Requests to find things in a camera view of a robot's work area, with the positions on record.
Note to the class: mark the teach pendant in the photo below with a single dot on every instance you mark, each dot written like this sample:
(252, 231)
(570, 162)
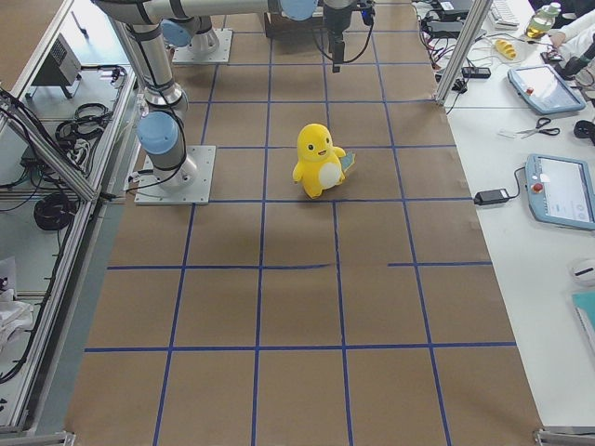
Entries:
(560, 191)
(544, 90)

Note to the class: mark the dark wooden drawer cabinet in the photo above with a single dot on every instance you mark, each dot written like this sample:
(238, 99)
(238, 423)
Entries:
(275, 25)

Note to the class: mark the aluminium frame post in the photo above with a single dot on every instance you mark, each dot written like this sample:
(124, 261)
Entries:
(477, 14)

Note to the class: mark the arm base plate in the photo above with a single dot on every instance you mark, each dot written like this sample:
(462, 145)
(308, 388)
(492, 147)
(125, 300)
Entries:
(189, 56)
(191, 184)

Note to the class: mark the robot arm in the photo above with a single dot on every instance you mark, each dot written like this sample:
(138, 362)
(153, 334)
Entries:
(195, 31)
(140, 30)

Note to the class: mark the yellow banana toy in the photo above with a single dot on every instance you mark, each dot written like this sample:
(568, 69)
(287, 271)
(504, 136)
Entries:
(505, 48)

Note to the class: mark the black power adapter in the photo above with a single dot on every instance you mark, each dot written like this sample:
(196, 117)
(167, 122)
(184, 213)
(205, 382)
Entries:
(491, 197)

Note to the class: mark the crumpled white cloth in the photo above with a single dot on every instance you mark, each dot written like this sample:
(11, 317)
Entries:
(16, 316)

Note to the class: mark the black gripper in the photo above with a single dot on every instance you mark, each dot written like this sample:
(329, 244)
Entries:
(335, 21)

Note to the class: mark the grey electronics box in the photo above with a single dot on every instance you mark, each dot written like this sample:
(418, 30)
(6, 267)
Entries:
(61, 68)

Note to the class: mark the green drink bottle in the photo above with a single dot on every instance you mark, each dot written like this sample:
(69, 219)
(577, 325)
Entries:
(542, 20)

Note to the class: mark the far teach pendant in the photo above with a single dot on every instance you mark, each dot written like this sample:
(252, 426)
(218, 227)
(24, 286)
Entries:
(544, 90)

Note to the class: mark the yellow plush dinosaur toy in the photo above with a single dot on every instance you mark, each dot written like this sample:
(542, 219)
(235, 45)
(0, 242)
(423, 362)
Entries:
(320, 164)

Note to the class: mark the black scissors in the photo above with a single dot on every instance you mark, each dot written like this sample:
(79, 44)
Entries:
(541, 127)

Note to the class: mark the near teach pendant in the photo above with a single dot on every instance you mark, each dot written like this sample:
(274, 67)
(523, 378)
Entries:
(560, 191)

